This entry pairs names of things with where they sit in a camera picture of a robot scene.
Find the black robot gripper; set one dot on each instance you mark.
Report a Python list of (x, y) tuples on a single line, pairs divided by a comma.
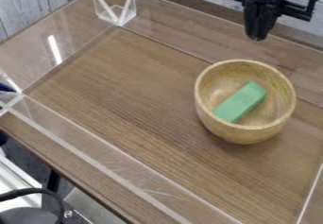
[(270, 10)]

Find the light brown wooden bowl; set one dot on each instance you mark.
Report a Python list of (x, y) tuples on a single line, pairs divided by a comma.
[(219, 81)]

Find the green rectangular block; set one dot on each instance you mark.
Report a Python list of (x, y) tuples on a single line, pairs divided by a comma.
[(241, 102)]

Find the blue object at left edge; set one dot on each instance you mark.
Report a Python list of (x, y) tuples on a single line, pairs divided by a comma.
[(6, 88)]

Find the black table leg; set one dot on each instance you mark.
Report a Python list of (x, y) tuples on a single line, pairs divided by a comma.
[(54, 181)]

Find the clear acrylic corner bracket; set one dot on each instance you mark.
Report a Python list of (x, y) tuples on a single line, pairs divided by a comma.
[(117, 15)]

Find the clear acrylic barrier wall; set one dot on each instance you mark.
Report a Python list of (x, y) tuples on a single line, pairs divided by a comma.
[(103, 108)]

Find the grey metal base plate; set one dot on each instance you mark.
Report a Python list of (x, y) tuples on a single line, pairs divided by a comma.
[(74, 213)]

